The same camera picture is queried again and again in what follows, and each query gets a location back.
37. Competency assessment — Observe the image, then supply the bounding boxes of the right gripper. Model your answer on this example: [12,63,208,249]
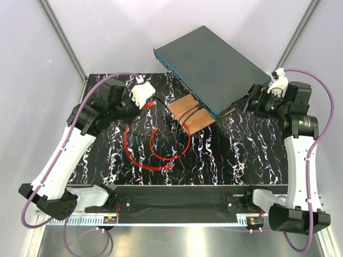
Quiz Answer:
[230,83,289,120]

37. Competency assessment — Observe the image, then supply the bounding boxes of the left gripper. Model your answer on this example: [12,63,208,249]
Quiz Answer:
[109,89,146,126]

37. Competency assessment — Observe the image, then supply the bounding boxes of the red ethernet cable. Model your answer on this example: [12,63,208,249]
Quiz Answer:
[124,100,191,171]

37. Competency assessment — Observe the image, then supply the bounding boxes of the black ethernet cable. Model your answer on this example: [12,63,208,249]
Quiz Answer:
[117,97,202,129]
[175,104,206,147]

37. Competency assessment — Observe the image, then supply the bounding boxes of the grey network switch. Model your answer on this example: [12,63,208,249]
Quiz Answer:
[154,26,270,120]

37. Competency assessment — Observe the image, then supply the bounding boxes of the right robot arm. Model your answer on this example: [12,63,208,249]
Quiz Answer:
[236,82,331,235]

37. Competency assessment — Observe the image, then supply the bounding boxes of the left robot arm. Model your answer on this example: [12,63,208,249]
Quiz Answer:
[18,79,155,221]

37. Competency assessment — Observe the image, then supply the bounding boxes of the wooden board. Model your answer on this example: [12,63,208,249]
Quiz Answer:
[166,94,236,136]

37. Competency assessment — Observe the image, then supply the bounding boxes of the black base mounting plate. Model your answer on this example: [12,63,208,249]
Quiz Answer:
[52,184,290,224]

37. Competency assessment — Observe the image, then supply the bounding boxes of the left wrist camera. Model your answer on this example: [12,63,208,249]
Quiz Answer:
[131,82,156,110]

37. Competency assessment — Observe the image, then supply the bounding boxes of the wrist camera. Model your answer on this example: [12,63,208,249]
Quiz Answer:
[267,68,289,97]
[131,82,156,110]

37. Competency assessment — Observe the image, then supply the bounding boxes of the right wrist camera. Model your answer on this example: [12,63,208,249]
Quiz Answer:
[267,68,289,97]

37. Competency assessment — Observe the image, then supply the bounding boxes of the aluminium frame rail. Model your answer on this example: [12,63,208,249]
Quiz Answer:
[34,195,327,228]

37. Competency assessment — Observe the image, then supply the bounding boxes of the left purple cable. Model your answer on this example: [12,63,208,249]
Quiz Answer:
[20,72,144,256]

